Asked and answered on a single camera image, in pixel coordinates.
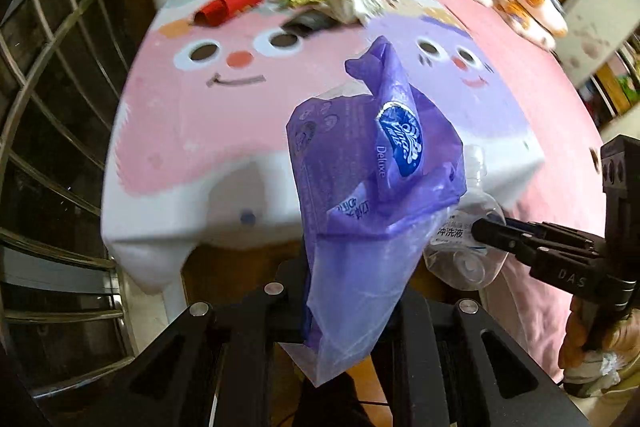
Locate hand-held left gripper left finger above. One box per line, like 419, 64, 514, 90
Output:
75, 257, 311, 427

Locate printed cartoon tablecloth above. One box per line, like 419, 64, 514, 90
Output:
100, 0, 546, 295

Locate folded quilt orange print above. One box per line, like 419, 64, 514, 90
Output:
495, 0, 568, 50

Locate dark flat packet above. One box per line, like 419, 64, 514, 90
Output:
282, 9, 338, 35

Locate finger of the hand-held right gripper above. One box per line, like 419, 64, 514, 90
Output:
472, 218, 601, 265
505, 219, 603, 250

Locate person's black trousers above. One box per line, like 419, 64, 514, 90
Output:
295, 369, 373, 427

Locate white wardrobe door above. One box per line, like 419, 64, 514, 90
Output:
557, 0, 640, 88

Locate pink bed blanket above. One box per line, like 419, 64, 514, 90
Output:
345, 0, 621, 358

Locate person's right hand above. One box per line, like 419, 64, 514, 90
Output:
557, 302, 640, 370

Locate purple plastic bag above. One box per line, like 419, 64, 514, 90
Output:
286, 36, 468, 385

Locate cluttered wooden shelf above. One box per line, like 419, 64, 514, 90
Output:
592, 32, 640, 122

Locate clear plastic bottle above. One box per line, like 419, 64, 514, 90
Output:
424, 146, 507, 292

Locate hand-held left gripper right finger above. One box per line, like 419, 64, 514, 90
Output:
395, 284, 586, 427

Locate metal window grille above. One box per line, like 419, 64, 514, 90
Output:
0, 0, 146, 408

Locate orange red snack packet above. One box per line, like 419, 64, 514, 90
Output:
194, 0, 271, 28

